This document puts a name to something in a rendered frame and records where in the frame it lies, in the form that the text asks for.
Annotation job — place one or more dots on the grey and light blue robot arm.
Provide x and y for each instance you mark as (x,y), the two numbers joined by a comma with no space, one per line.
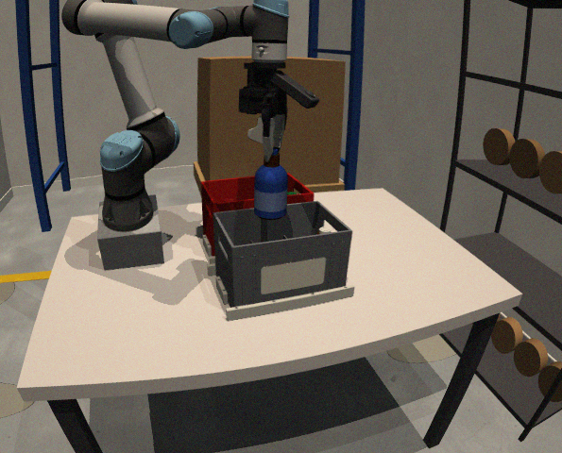
(124,156)

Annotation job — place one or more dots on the blue bottle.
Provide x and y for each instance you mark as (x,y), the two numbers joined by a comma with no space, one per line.
(270,189)

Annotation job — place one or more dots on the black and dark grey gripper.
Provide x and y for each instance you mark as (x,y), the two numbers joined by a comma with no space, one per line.
(270,126)

